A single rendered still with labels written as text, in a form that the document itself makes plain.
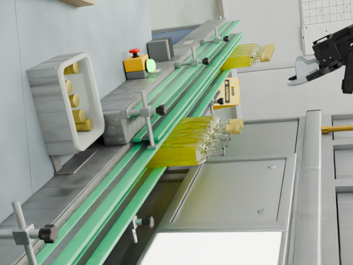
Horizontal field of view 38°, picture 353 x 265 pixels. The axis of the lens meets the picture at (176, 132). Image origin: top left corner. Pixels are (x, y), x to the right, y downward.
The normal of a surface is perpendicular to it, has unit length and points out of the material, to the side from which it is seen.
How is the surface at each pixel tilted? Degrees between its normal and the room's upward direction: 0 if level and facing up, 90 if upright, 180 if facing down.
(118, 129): 90
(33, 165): 0
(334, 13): 90
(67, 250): 90
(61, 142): 90
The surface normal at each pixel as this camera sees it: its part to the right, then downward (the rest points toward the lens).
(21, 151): 0.95, -0.07
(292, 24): -0.25, 0.34
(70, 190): -0.16, -0.94
